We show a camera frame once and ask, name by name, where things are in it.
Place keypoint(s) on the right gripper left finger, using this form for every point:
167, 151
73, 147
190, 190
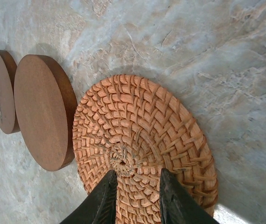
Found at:
102, 205

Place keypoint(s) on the woven rattan coaster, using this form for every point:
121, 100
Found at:
135, 121

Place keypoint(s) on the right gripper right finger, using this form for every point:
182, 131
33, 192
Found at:
177, 205

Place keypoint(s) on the plain round wooden coaster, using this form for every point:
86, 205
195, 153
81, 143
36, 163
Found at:
41, 112

